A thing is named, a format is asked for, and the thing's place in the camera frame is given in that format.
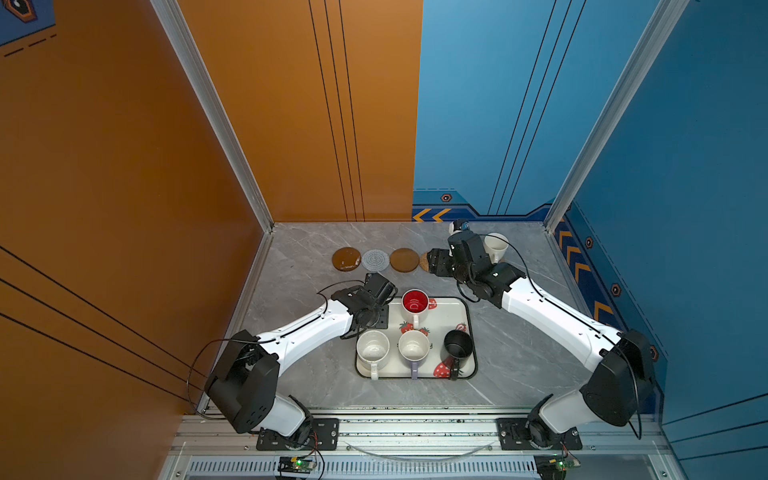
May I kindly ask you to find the aluminium corner post right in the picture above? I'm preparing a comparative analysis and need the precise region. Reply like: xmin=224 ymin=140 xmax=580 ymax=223
xmin=543 ymin=0 xmax=689 ymax=234

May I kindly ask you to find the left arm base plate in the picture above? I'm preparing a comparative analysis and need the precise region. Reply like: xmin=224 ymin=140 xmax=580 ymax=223
xmin=256 ymin=417 xmax=340 ymax=452

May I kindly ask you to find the white mug purple handle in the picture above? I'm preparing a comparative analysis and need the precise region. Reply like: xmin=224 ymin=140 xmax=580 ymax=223
xmin=398 ymin=330 xmax=431 ymax=380

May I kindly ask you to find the plain white mug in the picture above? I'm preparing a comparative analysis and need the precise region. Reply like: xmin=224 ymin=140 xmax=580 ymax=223
xmin=483 ymin=233 xmax=509 ymax=264

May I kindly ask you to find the dark scratched wooden coaster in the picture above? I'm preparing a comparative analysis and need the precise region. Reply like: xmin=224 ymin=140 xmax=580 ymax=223
xmin=331 ymin=246 xmax=362 ymax=272

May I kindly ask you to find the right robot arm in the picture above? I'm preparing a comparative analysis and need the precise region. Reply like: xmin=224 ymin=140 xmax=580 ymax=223
xmin=426 ymin=229 xmax=655 ymax=449

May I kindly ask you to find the white mug red inside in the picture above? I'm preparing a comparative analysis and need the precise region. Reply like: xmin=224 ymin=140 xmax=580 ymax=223
xmin=401 ymin=289 xmax=430 ymax=330

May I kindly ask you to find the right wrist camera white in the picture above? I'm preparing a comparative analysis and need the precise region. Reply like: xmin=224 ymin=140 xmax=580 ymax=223
xmin=449 ymin=219 xmax=469 ymax=236

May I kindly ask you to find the aluminium front rail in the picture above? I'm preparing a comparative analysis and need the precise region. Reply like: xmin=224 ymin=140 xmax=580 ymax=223
xmin=159 ymin=407 xmax=686 ymax=479

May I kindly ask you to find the aluminium corner post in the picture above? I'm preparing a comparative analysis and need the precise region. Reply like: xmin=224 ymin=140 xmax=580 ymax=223
xmin=543 ymin=0 xmax=689 ymax=234
xmin=150 ymin=0 xmax=274 ymax=234

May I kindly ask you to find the grey blue rope coaster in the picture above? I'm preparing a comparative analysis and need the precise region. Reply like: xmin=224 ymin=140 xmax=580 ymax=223
xmin=361 ymin=249 xmax=390 ymax=273

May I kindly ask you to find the left green circuit board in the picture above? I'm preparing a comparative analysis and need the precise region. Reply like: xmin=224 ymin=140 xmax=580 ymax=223
xmin=276 ymin=456 xmax=320 ymax=479

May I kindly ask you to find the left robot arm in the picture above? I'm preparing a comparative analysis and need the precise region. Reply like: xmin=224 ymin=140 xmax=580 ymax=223
xmin=204 ymin=273 xmax=397 ymax=444

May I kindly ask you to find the green circuit board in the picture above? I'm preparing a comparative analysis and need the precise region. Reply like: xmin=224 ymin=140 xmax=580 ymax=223
xmin=276 ymin=456 xmax=320 ymax=479
xmin=534 ymin=456 xmax=581 ymax=480

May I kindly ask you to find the strawberry print serving tray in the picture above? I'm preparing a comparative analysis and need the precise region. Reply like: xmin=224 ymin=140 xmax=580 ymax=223
xmin=355 ymin=297 xmax=478 ymax=380

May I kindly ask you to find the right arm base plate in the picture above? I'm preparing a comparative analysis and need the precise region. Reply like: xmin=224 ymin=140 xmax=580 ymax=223
xmin=496 ymin=418 xmax=583 ymax=451

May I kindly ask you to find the woven rattan round coaster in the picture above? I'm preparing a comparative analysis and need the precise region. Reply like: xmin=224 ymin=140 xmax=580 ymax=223
xmin=419 ymin=252 xmax=429 ymax=272

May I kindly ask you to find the right green circuit board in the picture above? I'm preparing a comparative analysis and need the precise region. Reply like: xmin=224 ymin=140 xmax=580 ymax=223
xmin=534 ymin=456 xmax=581 ymax=480

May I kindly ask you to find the black mug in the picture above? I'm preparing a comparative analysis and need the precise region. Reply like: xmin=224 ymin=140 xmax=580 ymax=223
xmin=442 ymin=329 xmax=474 ymax=380

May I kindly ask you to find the aluminium corner post left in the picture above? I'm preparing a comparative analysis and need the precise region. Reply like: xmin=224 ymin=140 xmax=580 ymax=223
xmin=150 ymin=0 xmax=274 ymax=234

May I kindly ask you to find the brown round wooden coaster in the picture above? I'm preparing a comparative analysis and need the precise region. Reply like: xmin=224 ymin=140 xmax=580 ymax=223
xmin=390 ymin=248 xmax=421 ymax=273

